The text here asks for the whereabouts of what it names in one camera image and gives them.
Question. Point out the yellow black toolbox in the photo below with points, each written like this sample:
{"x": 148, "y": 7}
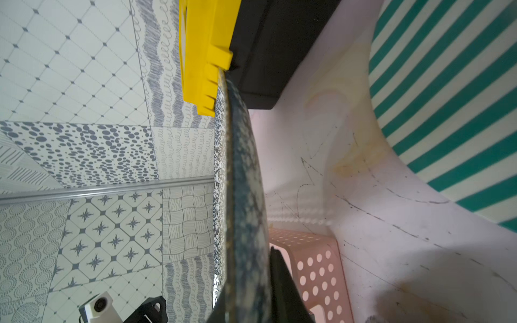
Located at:
{"x": 259, "y": 43}

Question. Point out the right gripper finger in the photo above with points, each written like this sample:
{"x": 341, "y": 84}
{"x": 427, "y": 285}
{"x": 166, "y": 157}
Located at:
{"x": 287, "y": 305}

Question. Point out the speckled grey plate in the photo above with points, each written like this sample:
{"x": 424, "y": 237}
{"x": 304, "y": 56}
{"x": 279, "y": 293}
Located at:
{"x": 242, "y": 283}

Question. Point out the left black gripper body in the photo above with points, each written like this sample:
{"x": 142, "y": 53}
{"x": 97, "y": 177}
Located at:
{"x": 152, "y": 310}

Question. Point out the green striped plate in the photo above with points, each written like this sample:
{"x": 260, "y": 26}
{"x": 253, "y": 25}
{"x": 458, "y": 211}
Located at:
{"x": 442, "y": 77}

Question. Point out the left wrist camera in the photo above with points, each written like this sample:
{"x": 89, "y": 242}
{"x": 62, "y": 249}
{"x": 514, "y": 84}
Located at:
{"x": 99, "y": 309}

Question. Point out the pink plastic dish rack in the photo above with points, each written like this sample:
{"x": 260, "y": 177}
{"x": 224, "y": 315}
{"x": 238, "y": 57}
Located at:
{"x": 315, "y": 265}

